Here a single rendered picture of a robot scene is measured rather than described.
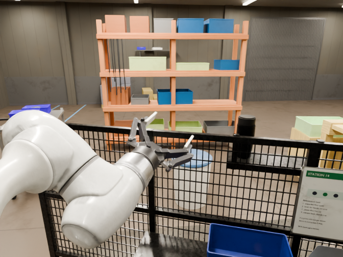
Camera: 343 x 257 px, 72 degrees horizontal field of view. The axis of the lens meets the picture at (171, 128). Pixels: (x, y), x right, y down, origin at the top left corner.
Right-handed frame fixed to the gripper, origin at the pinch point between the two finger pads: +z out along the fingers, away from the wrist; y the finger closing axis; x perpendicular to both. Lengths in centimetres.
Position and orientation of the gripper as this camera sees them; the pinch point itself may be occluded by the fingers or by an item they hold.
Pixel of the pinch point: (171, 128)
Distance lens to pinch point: 73.2
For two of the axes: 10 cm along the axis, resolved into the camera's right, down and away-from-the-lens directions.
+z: 3.9, -4.5, 8.0
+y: 8.4, 5.4, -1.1
